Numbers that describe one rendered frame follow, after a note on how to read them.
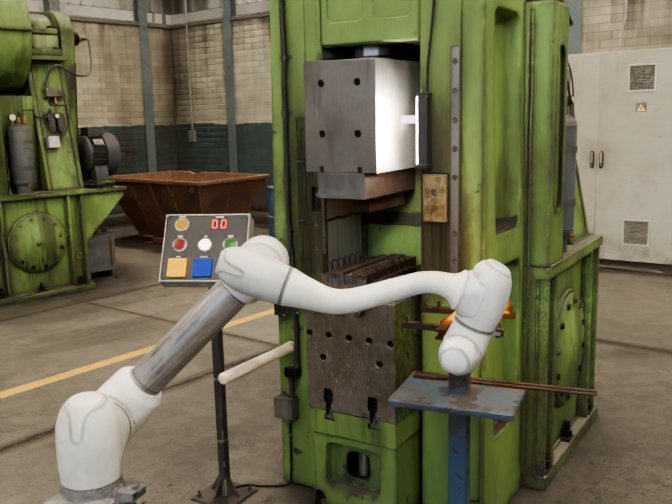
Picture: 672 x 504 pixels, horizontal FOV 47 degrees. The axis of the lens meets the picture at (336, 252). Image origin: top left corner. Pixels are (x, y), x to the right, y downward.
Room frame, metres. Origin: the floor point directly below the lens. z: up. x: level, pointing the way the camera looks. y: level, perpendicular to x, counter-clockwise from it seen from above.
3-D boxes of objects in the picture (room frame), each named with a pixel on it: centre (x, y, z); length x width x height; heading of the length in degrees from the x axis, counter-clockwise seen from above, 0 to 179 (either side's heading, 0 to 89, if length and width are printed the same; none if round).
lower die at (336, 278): (2.99, -0.13, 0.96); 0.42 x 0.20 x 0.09; 148
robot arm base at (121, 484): (1.88, 0.63, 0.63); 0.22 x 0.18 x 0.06; 71
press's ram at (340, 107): (2.97, -0.17, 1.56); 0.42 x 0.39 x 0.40; 148
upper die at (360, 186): (2.99, -0.13, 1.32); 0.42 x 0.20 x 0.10; 148
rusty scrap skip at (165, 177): (9.78, 1.91, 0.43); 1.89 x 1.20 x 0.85; 51
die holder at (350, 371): (2.97, -0.19, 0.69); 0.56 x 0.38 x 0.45; 148
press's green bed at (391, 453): (2.97, -0.19, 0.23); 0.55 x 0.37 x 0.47; 148
